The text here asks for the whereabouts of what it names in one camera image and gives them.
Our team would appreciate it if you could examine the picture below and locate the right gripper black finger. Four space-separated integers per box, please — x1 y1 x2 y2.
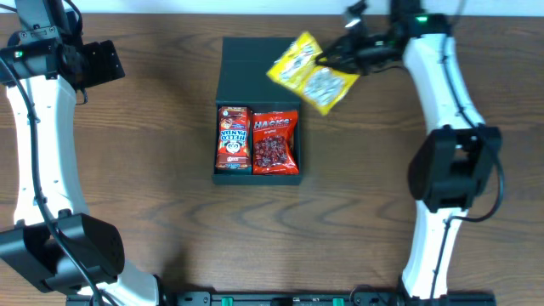
315 36 354 62
325 59 366 75

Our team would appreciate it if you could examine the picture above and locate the yellow Hacks candy bag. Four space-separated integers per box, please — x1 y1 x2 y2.
266 31 360 116

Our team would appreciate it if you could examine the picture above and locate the black gift box with lid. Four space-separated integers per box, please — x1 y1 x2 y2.
212 37 303 185

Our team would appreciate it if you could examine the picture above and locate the red Hacks candy bag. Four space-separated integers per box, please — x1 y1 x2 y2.
252 110 299 175

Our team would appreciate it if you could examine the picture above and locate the red Hello Panda box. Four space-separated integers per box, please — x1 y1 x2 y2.
215 106 252 171

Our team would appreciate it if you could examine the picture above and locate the teal cookies box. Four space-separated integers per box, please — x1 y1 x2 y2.
215 168 252 175

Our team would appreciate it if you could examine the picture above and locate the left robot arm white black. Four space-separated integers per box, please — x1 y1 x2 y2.
1 37 162 305

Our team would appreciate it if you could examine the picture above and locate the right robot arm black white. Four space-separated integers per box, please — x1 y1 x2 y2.
316 1 505 305

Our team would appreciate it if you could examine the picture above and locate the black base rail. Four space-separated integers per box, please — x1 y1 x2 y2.
65 290 497 306

